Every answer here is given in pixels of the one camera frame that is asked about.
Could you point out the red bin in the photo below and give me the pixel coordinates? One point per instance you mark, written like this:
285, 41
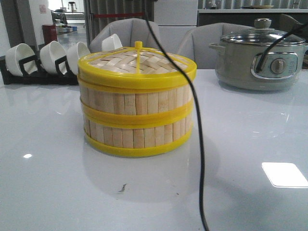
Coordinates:
49, 33

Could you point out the black bowl rack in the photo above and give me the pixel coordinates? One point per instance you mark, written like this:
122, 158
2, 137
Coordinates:
63, 76

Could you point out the grey electric cooking pot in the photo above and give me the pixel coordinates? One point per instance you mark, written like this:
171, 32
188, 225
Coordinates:
237, 63

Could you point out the woven bamboo steamer lid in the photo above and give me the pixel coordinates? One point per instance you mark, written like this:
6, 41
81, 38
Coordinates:
134, 69

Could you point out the bamboo steamer tray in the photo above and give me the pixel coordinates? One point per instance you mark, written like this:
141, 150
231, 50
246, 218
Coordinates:
123, 108
138, 142

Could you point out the right grey upholstered chair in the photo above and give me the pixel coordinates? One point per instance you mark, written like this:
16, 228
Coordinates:
195, 43

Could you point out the white cabinet boxes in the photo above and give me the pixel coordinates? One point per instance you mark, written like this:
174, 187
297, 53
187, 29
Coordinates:
174, 18

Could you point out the glass pot lid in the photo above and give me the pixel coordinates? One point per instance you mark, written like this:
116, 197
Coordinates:
260, 34

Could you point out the white ceramic bowl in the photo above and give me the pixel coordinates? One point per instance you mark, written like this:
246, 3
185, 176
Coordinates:
74, 53
112, 42
14, 55
49, 54

